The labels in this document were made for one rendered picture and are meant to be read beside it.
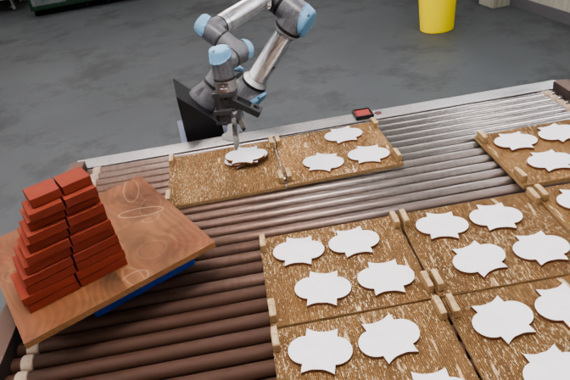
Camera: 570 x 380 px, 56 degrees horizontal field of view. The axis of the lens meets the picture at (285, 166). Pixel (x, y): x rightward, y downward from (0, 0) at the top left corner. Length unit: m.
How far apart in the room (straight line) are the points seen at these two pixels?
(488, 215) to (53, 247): 1.16
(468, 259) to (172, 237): 0.79
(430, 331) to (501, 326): 0.15
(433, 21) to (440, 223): 4.76
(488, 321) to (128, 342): 0.86
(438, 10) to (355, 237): 4.82
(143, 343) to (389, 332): 0.60
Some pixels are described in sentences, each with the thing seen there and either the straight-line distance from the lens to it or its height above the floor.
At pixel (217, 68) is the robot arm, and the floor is 1.32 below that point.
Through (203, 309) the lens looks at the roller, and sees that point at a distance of 1.47.
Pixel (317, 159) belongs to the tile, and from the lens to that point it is 1.92.
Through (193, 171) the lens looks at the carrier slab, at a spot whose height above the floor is 0.94.
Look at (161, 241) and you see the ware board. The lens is 1.51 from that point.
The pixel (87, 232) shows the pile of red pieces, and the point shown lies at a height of 1.18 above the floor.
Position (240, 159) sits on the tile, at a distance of 1.95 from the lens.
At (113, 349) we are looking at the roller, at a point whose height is 0.91.
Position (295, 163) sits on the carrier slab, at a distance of 1.93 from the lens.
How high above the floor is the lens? 1.90
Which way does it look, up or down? 30 degrees down
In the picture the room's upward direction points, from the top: 8 degrees counter-clockwise
